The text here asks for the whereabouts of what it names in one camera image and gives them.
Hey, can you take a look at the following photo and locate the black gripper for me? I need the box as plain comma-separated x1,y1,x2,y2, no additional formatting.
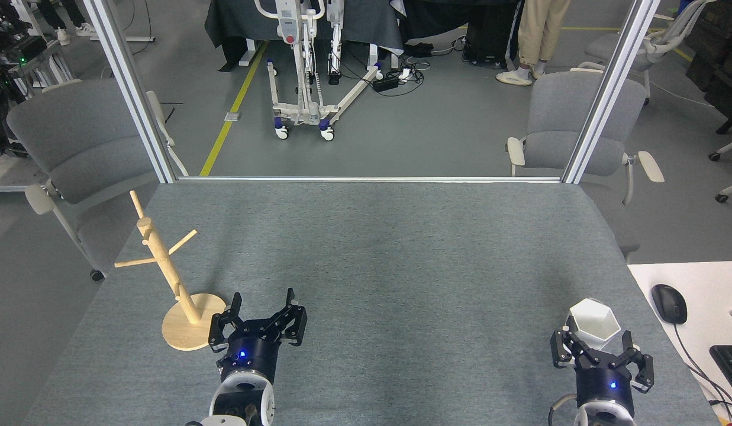
550,315,655,407
208,288,308,383

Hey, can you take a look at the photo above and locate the white faceted cup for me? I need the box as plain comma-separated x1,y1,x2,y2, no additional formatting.
564,298,622,351

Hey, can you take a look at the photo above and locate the wooden cup rack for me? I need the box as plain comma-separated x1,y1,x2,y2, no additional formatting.
114,190,227,351

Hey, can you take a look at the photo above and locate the black storage unit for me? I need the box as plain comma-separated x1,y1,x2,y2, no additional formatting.
685,0,732,134

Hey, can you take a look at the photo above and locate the equipment rack with electronics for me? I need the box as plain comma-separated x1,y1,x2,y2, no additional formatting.
0,0,76,157

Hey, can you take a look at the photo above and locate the black computer mouse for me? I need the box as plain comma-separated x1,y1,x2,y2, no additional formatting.
650,284,688,325

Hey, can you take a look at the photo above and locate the black keyboard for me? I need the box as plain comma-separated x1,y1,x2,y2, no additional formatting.
710,345,732,404

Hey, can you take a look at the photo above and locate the white desk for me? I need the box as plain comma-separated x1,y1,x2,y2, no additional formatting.
628,261,732,426

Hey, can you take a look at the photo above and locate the silver aluminium crossbar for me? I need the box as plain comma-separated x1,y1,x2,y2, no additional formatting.
175,176,563,183

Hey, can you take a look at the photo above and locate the white office chair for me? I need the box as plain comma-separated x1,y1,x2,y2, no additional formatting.
708,135,732,204
578,0,714,106

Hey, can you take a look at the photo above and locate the grey chair with beige armrests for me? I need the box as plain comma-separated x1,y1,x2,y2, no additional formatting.
507,70,665,264
6,78,189,282

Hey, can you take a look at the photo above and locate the white stand on wheels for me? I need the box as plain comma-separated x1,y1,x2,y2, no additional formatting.
253,0,385,141

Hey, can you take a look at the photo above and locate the dark cloth covered table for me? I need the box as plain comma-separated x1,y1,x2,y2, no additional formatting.
205,0,405,72

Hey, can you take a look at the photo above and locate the standing person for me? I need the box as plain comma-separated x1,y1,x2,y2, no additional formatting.
496,0,570,87

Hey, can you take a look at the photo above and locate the black case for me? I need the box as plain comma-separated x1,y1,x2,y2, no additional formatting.
463,0,523,67

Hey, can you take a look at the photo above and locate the person with white shoes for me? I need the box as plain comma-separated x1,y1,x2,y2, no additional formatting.
34,0,97,47

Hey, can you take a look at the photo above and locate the black mouse cable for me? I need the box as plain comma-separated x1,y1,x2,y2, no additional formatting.
673,322,732,410

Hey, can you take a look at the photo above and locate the silver aluminium post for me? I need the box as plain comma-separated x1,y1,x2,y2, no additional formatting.
561,0,662,184
82,0,178,184

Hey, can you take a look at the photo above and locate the black floor cable bundle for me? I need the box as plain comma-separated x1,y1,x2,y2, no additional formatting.
395,37,467,98

